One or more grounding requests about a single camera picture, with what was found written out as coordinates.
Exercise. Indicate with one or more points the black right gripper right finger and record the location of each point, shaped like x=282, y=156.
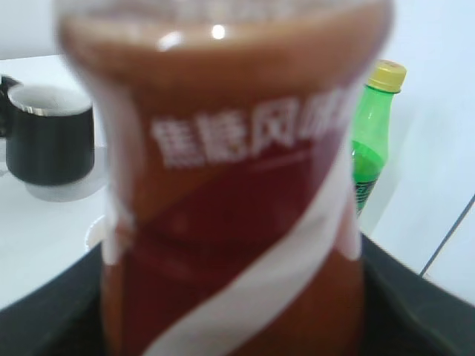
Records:
x=406, y=315

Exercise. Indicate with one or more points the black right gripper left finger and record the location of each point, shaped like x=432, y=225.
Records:
x=60, y=318

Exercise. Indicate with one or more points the black mug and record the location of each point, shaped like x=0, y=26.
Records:
x=49, y=132

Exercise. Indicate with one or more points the brown Nescafe coffee bottle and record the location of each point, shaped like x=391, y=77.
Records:
x=231, y=225

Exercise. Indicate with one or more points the yellow paper cup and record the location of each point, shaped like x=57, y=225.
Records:
x=95, y=233

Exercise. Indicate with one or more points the green soda bottle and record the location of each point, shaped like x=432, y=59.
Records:
x=370, y=129

